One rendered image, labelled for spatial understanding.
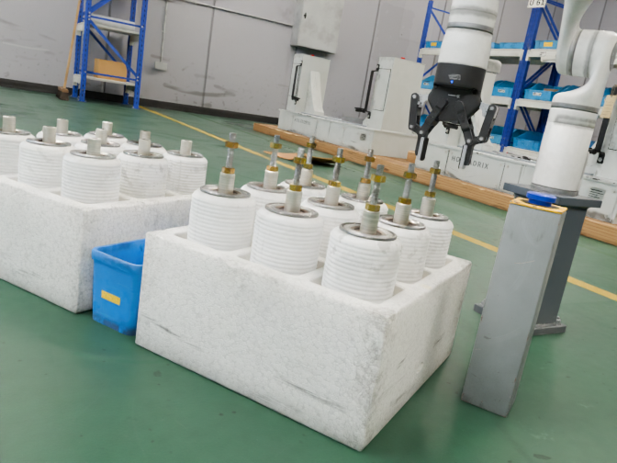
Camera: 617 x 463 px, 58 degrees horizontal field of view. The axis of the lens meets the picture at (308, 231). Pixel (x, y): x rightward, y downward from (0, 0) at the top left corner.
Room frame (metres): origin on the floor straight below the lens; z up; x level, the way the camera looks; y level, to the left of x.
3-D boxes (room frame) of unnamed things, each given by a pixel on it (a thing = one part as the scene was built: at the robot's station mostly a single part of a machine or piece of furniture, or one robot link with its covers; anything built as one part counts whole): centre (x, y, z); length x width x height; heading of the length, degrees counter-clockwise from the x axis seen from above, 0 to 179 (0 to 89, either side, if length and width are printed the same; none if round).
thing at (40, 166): (1.02, 0.49, 0.16); 0.10 x 0.10 x 0.18
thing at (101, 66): (6.34, 2.45, 0.36); 0.31 x 0.25 x 0.20; 121
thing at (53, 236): (1.12, 0.44, 0.09); 0.39 x 0.39 x 0.18; 63
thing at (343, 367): (0.87, -0.03, 0.09); 0.39 x 0.39 x 0.18; 62
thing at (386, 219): (0.82, -0.13, 0.25); 0.08 x 0.08 x 0.01
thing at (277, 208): (0.77, 0.03, 0.25); 0.08 x 0.08 x 0.01
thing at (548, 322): (1.21, -0.50, 0.15); 0.15 x 0.15 x 0.30; 31
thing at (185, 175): (1.17, 0.28, 0.16); 0.10 x 0.10 x 0.18
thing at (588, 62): (1.21, -0.50, 0.54); 0.09 x 0.09 x 0.17; 58
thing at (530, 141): (6.48, -2.40, 0.36); 0.50 x 0.38 x 0.21; 122
